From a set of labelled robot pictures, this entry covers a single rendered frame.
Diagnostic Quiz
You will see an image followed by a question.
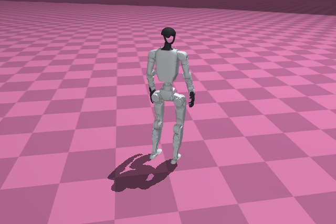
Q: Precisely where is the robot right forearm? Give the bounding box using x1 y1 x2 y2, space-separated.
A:
185 73 195 94

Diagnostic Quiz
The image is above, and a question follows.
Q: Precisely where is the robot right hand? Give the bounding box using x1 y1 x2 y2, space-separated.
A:
189 91 195 108

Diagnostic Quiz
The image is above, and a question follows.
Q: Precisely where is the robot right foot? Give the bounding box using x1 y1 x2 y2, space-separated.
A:
171 154 181 164

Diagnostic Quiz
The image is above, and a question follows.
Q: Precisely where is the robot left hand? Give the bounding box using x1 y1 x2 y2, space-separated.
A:
149 87 155 103

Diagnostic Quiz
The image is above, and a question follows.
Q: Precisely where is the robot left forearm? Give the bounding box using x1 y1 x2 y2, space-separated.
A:
146 74 155 91

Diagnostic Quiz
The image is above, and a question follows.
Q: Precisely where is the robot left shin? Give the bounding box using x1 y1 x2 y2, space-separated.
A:
152 120 162 154

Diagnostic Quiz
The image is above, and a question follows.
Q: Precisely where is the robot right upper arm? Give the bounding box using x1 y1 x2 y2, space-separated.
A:
177 51 190 79

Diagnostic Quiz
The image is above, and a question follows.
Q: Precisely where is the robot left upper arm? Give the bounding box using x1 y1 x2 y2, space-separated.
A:
146 49 157 77

